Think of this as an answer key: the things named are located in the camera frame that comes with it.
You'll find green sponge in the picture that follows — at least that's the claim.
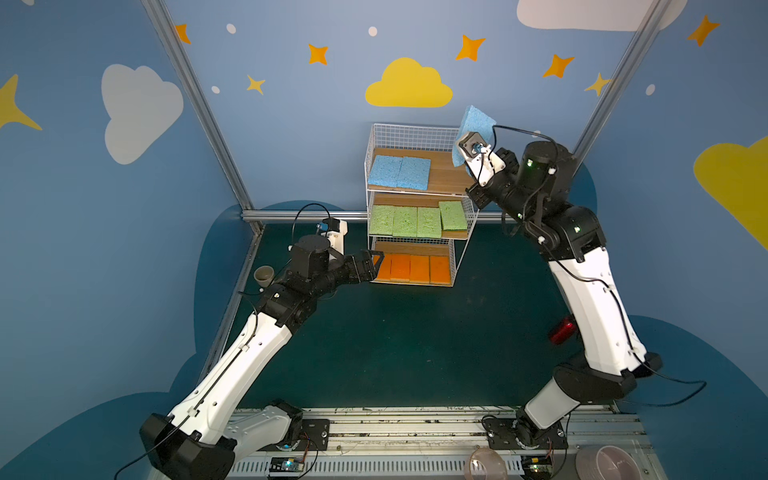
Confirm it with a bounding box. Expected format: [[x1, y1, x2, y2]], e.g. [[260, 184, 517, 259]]
[[417, 207, 442, 239], [439, 201, 468, 231], [369, 205, 396, 236], [393, 206, 418, 238]]

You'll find blue sponge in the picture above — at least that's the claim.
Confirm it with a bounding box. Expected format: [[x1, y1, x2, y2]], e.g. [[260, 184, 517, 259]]
[[396, 157, 431, 191], [368, 155, 403, 188], [452, 105, 496, 167]]

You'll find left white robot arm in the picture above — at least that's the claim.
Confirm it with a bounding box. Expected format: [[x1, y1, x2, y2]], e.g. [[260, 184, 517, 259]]
[[140, 234, 385, 479]]

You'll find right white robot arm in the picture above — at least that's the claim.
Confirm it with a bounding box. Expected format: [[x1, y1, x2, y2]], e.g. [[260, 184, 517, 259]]
[[455, 132, 662, 446]]

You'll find beige mug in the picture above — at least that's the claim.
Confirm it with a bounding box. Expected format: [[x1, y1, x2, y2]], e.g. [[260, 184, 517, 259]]
[[253, 265, 275, 288]]

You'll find red small object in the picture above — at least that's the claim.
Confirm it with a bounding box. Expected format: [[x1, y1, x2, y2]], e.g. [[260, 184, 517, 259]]
[[548, 315, 578, 345]]

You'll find pink divided bowl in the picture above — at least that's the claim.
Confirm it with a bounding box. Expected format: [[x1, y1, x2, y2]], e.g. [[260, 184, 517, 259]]
[[575, 445, 642, 480]]

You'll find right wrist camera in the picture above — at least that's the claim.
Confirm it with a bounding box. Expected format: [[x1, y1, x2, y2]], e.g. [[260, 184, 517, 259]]
[[456, 132, 506, 186]]

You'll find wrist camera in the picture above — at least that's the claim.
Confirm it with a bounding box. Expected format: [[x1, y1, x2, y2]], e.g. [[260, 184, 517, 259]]
[[318, 217, 348, 256], [456, 132, 506, 186]]

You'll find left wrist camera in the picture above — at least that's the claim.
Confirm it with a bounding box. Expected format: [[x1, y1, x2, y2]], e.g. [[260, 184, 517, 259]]
[[318, 217, 348, 256]]

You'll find white wire wooden shelf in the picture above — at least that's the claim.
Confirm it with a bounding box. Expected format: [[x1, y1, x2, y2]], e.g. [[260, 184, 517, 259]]
[[365, 123, 479, 287]]

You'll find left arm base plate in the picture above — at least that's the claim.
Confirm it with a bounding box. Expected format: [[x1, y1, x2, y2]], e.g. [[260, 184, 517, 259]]
[[261, 419, 330, 452]]

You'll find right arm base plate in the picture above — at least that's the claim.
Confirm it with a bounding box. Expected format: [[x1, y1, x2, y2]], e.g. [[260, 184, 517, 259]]
[[480, 415, 568, 450]]

